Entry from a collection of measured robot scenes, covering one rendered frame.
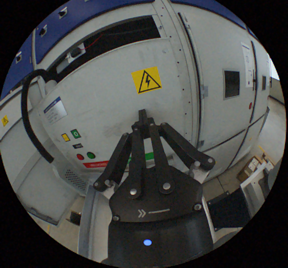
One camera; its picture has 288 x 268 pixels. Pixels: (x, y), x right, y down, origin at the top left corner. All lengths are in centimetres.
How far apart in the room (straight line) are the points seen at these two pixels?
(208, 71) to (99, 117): 43
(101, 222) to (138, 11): 94
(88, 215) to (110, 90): 61
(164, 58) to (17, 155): 73
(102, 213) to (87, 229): 15
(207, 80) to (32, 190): 104
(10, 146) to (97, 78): 58
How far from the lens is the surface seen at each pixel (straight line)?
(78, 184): 44
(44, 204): 77
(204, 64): 42
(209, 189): 144
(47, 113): 37
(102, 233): 59
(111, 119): 23
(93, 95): 23
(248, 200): 74
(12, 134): 64
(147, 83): 20
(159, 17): 44
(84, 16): 49
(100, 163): 37
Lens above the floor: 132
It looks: 29 degrees down
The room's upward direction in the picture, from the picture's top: 18 degrees counter-clockwise
